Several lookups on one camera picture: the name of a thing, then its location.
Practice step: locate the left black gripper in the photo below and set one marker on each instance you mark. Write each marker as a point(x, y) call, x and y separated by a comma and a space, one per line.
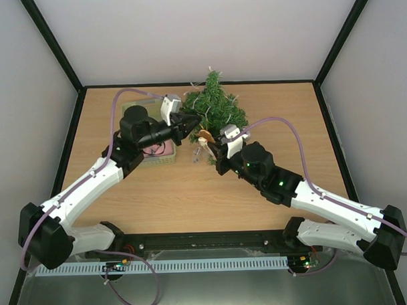
point(181, 131)

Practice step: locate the white slotted cable duct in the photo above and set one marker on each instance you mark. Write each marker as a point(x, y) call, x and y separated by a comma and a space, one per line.
point(167, 266)

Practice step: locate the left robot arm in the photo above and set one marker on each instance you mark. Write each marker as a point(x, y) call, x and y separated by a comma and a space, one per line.
point(46, 231)

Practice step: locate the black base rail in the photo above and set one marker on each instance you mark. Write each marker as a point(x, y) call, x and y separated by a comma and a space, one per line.
point(265, 241)

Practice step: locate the brown gingerbread ornament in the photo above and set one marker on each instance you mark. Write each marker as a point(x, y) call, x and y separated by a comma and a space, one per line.
point(205, 137)

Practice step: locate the small green christmas tree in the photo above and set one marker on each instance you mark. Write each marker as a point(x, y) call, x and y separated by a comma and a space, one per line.
point(217, 107)

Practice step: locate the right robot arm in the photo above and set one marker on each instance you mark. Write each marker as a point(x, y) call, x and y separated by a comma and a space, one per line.
point(373, 233)

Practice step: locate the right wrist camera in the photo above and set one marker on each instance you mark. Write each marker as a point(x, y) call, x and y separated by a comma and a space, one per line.
point(234, 139)

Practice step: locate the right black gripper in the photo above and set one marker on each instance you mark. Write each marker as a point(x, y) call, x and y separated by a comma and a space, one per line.
point(220, 157)

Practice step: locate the pink ornaments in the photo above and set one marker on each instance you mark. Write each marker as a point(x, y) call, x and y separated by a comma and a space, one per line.
point(159, 150)

